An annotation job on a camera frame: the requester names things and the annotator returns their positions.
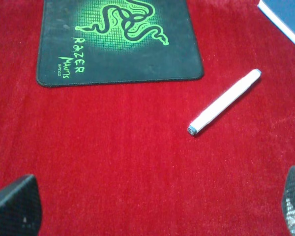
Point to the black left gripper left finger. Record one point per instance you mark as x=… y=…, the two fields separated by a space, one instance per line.
x=20 y=208

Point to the white marker pen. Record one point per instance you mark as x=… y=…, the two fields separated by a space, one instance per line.
x=223 y=102

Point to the blue notebook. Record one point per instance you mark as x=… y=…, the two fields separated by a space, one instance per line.
x=282 y=14

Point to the black green Razer mouse pad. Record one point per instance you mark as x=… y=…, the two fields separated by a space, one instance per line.
x=97 y=42

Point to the red velvet table cloth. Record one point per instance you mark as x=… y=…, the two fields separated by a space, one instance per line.
x=117 y=160

